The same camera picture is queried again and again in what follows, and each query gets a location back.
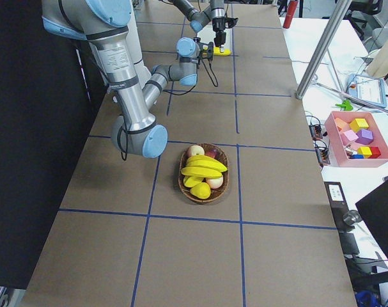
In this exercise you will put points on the brown wicker basket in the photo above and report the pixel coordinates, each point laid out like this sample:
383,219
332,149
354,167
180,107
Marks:
215,193

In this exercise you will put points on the dark purple plum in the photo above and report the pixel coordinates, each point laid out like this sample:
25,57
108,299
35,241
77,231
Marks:
212,153

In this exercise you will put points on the pink box of blocks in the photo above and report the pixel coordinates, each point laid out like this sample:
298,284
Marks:
356,140

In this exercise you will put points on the aluminium frame post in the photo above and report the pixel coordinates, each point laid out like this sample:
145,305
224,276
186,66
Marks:
322,46

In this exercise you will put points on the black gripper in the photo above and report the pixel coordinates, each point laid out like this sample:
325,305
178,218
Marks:
206,50
218,25

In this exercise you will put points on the black control box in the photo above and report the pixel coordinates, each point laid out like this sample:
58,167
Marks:
344,218

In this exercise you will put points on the teach pendant tablet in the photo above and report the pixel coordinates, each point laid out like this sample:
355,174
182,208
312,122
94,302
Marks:
367,88

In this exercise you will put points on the yellow mango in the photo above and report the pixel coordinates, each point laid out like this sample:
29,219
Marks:
201,191

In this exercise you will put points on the black monitor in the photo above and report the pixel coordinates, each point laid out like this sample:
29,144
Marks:
373,209

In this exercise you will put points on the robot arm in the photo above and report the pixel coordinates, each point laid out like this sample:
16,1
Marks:
215,14
110,29

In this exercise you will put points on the red fire extinguisher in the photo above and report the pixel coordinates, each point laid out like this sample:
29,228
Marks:
292,6

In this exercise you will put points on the pink white peach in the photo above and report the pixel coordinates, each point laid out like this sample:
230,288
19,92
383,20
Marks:
195,150

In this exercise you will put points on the white bear print tray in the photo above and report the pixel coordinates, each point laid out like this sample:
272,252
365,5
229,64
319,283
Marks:
207,34

